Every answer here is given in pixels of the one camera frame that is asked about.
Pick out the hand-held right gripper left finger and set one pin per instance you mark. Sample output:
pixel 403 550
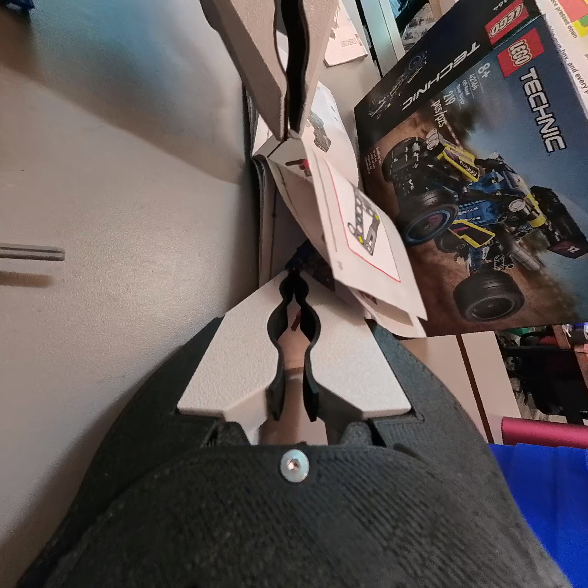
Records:
pixel 229 367

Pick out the white printed sign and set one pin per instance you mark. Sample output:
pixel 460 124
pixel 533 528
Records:
pixel 569 27

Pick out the small white booklet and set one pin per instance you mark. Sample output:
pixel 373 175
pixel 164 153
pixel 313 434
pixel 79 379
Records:
pixel 349 46

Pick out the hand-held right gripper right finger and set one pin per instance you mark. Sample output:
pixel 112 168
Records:
pixel 353 372

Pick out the white shelf frame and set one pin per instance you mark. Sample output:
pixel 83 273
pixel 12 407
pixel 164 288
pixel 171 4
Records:
pixel 381 27

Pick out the lego instruction booklet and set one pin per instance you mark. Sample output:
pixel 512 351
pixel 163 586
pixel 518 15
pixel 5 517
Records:
pixel 367 239

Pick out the magenta bar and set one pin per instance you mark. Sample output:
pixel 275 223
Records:
pixel 551 432

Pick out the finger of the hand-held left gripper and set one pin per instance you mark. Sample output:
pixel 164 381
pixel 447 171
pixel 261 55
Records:
pixel 248 46
pixel 321 32

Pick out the blue plastic bin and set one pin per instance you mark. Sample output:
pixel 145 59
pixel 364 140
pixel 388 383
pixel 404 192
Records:
pixel 551 496

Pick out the lego set box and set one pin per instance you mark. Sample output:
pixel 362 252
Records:
pixel 505 229

